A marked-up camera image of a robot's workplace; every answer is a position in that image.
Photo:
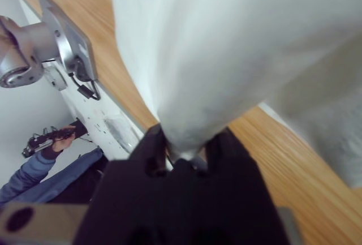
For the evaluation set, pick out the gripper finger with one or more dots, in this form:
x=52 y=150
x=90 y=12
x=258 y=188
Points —
x=226 y=151
x=155 y=148

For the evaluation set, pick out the white t-shirt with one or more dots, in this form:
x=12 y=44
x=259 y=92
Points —
x=212 y=44

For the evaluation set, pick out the black handheld controller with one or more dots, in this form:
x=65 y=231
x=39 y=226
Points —
x=36 y=144

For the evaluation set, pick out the blue-sleeved operator forearm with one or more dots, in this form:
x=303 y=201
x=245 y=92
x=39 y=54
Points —
x=25 y=177

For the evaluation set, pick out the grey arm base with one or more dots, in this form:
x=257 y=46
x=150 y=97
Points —
x=73 y=41

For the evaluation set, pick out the bare operator hand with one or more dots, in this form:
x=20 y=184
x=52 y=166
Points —
x=65 y=140

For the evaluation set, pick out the operator torso in blue jacket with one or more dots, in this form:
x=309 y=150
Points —
x=76 y=171

